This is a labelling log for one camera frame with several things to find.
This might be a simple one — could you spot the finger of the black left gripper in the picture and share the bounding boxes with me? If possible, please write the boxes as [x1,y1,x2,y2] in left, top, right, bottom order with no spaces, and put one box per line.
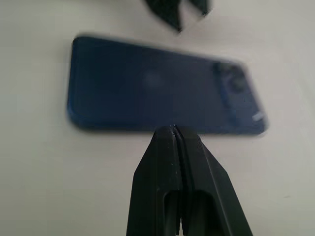
[143,0,185,34]
[189,0,214,18]

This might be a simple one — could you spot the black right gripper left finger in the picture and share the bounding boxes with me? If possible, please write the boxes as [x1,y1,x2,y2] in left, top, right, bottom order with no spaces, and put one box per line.
[126,125,185,236]

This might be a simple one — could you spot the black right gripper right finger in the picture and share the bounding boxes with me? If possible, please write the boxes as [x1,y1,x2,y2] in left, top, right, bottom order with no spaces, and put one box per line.
[175,125,254,236]

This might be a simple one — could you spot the dark blue smartphone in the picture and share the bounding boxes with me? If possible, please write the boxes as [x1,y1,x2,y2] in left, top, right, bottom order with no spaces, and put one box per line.
[65,35,271,136]

